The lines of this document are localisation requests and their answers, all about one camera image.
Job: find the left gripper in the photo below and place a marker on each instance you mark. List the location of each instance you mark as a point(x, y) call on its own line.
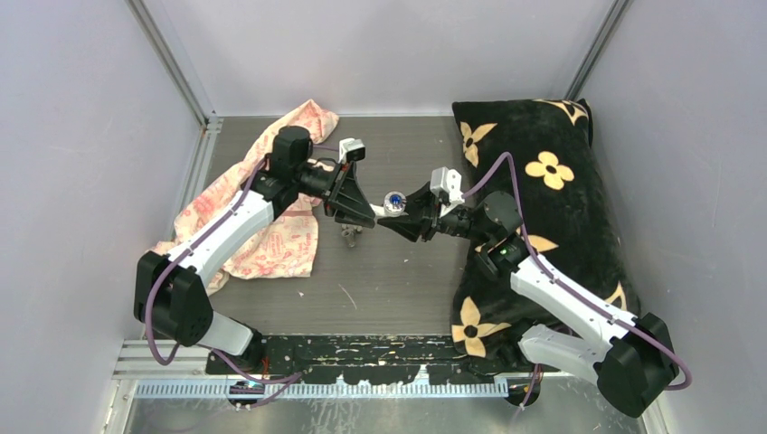
point(349, 202)

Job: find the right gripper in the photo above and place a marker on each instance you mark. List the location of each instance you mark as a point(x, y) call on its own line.
point(424, 215)

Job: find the white plastic water faucet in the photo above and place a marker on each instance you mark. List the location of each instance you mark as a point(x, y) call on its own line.
point(393, 205)

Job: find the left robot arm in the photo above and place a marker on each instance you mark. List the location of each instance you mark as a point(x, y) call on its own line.
point(170, 296)

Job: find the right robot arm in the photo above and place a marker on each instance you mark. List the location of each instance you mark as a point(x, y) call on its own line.
point(628, 358)

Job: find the pink printed cloth bag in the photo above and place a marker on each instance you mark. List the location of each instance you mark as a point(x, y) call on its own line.
point(288, 247)

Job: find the black flower pattern pillow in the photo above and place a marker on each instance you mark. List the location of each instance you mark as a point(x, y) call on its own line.
point(543, 149)

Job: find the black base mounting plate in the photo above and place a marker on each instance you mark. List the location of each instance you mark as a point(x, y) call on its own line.
point(380, 360)

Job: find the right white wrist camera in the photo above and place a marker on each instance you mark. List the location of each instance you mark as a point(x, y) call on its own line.
point(445, 185)

